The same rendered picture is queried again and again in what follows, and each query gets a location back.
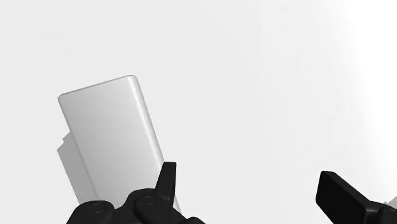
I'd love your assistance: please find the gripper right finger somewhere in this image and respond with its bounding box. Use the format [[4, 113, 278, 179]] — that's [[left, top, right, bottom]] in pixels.
[[315, 171, 397, 224]]

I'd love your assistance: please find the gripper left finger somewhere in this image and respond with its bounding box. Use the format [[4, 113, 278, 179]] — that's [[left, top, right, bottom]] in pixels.
[[66, 161, 206, 224]]

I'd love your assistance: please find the white rounded rectangular box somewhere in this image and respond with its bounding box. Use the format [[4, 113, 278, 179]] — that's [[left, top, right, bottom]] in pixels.
[[57, 74, 181, 214]]

